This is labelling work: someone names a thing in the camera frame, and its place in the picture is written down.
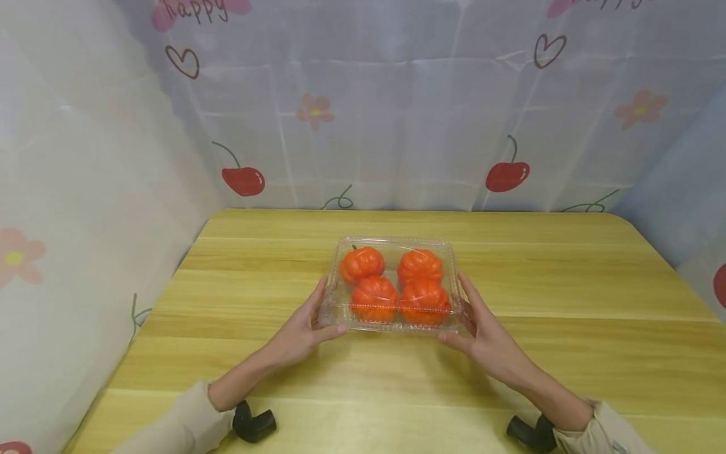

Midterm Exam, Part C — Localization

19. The person's left hand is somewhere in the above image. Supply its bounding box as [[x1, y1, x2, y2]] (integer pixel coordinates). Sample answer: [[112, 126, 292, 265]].
[[265, 276, 347, 371]]

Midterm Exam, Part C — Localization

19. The orange toy pumpkin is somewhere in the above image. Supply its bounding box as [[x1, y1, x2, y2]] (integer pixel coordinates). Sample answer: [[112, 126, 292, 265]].
[[398, 279, 453, 327], [350, 276, 400, 323], [397, 248, 445, 286]]

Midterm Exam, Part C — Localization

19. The person's left forearm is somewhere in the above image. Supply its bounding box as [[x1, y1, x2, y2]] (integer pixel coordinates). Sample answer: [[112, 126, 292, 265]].
[[111, 351, 282, 454]]

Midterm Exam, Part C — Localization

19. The orange pumpkin with green stem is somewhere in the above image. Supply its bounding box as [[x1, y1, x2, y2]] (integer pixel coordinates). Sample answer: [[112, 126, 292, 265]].
[[339, 245, 386, 285]]

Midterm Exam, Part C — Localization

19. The person's right hand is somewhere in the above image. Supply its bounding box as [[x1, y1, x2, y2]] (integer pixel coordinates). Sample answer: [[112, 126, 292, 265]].
[[438, 272, 535, 389]]

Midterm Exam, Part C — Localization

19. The clear plastic clamshell box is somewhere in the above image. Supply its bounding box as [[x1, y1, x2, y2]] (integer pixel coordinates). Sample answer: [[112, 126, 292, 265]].
[[318, 236, 473, 335]]

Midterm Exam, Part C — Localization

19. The person's right forearm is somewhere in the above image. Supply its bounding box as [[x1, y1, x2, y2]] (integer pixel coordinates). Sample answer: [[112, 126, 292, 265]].
[[512, 368, 659, 454]]

